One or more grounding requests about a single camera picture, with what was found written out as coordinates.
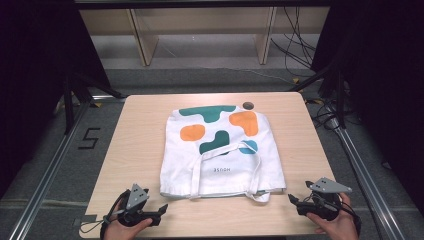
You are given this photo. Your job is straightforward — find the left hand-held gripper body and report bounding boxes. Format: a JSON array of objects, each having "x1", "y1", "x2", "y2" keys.
[{"x1": 116, "y1": 182, "x2": 163, "y2": 228}]

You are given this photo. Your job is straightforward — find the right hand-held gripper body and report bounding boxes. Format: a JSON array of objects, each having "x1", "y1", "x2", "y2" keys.
[{"x1": 296, "y1": 177, "x2": 353, "y2": 222}]

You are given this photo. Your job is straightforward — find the white tote bag coloured blobs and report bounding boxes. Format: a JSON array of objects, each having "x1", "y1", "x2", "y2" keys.
[{"x1": 159, "y1": 105, "x2": 288, "y2": 204}]

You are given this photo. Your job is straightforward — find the person's left hand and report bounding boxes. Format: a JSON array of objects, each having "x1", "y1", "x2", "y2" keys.
[{"x1": 104, "y1": 217, "x2": 154, "y2": 240}]

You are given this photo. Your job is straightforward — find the person's right hand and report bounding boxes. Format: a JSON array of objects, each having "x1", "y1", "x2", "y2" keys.
[{"x1": 306, "y1": 192, "x2": 360, "y2": 240}]

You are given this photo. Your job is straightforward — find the grey tape strip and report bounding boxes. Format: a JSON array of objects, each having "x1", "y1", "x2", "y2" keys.
[{"x1": 78, "y1": 214, "x2": 98, "y2": 225}]

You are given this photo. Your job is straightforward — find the black metal stand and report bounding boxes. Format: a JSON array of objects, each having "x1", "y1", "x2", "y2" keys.
[
  {"x1": 287, "y1": 61, "x2": 348, "y2": 130},
  {"x1": 62, "y1": 70, "x2": 127, "y2": 135}
]

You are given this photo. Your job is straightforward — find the black curtain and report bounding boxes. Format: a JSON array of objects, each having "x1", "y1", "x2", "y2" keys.
[
  {"x1": 0, "y1": 0, "x2": 112, "y2": 198},
  {"x1": 309, "y1": 0, "x2": 424, "y2": 214}
]

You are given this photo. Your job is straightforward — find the black wrist strap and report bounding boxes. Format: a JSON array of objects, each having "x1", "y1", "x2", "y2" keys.
[{"x1": 99, "y1": 189, "x2": 132, "y2": 240}]

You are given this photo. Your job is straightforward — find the aluminium floor rail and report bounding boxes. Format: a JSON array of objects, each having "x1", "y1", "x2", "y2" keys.
[
  {"x1": 7, "y1": 94, "x2": 128, "y2": 240},
  {"x1": 328, "y1": 118, "x2": 407, "y2": 240}
]

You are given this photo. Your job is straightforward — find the grey cord loop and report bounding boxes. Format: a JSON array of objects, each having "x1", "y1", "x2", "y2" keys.
[{"x1": 79, "y1": 214, "x2": 112, "y2": 235}]

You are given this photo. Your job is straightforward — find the thin white floor cable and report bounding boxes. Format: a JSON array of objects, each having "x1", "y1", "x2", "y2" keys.
[{"x1": 199, "y1": 65, "x2": 296, "y2": 85}]

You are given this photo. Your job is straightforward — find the bundle of black cables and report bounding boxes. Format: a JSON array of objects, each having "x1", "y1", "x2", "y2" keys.
[{"x1": 269, "y1": 6, "x2": 317, "y2": 78}]

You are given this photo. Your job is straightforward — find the light wooden bench frame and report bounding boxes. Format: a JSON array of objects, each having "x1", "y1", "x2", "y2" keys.
[{"x1": 78, "y1": 6, "x2": 331, "y2": 67}]

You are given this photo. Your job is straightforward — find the black overhead frame bar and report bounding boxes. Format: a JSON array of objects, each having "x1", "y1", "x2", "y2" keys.
[{"x1": 73, "y1": 0, "x2": 334, "y2": 10}]

